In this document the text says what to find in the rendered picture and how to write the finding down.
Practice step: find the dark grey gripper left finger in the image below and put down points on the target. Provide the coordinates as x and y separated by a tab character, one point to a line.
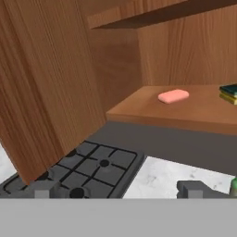
43	188

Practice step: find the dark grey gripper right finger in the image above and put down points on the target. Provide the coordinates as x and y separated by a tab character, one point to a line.
193	189

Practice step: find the pink bar soap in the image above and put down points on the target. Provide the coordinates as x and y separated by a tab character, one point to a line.
173	96

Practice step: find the wooden cabinet door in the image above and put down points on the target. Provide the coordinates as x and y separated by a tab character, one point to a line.
46	86

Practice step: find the green bottle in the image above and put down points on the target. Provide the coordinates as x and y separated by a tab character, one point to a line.
234	187

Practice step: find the dark grey gas hob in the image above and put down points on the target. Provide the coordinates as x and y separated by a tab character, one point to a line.
83	171

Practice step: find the wooden wall cabinet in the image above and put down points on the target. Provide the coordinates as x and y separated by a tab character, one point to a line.
172	66

